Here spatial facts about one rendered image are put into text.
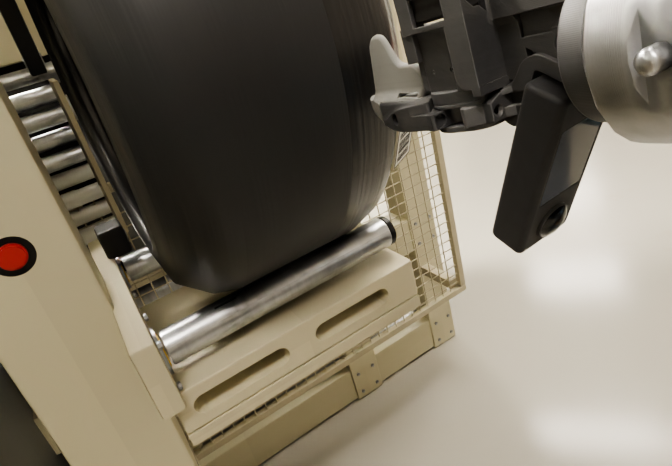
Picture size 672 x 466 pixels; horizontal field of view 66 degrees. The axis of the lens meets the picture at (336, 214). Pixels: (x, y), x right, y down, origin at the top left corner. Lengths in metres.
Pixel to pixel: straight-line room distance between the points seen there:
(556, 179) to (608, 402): 1.44
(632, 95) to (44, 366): 0.65
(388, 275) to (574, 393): 1.10
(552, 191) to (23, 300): 0.56
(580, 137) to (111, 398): 0.63
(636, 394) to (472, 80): 1.52
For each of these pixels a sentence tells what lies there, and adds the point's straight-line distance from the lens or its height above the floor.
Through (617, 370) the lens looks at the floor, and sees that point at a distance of 1.81.
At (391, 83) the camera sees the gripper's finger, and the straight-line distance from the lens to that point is 0.36.
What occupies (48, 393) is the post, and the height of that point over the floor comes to 0.89.
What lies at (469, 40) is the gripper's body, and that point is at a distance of 0.28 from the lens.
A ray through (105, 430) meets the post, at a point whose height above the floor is 0.80.
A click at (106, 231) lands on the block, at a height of 0.99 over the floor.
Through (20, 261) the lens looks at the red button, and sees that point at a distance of 0.65.
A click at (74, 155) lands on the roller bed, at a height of 1.07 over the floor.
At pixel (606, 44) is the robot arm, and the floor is 1.20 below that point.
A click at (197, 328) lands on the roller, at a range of 0.64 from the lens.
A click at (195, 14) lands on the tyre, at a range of 0.45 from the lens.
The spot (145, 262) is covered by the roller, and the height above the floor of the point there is 0.91.
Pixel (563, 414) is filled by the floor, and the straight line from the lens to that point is 1.67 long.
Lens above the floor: 1.24
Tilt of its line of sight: 24 degrees down
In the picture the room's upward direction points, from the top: 15 degrees counter-clockwise
